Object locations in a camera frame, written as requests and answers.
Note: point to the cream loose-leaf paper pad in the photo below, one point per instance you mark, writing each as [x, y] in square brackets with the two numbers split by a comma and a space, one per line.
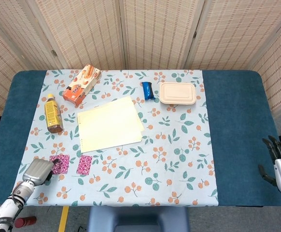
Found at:
[109, 123]

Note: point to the red cylinder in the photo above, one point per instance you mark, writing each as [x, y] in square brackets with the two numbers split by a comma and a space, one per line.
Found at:
[25, 221]

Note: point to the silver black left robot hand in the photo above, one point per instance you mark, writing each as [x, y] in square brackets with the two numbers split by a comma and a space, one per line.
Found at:
[37, 171]

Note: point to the beige lidded lunch box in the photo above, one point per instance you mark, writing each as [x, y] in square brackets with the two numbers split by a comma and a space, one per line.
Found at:
[176, 93]

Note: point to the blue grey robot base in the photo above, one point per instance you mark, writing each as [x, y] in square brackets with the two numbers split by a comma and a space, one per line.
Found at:
[135, 217]

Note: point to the light blue fruit-print tablecloth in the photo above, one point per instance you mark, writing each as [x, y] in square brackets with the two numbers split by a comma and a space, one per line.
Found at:
[167, 145]

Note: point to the orange biscuit box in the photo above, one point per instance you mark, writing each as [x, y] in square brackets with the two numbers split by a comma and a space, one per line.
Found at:
[80, 87]

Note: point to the blue snack packet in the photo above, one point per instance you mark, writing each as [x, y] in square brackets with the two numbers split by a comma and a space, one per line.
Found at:
[147, 90]

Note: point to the loose cream paper sheet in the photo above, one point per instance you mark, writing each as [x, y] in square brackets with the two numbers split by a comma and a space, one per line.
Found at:
[142, 126]

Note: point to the teal table cover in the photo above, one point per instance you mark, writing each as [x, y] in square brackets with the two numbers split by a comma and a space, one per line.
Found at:
[237, 120]

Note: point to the tea bottle with yellow label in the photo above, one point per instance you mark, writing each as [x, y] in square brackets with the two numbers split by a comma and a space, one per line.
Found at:
[52, 113]

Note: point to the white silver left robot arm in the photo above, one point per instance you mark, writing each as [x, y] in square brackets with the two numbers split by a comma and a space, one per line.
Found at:
[4, 215]

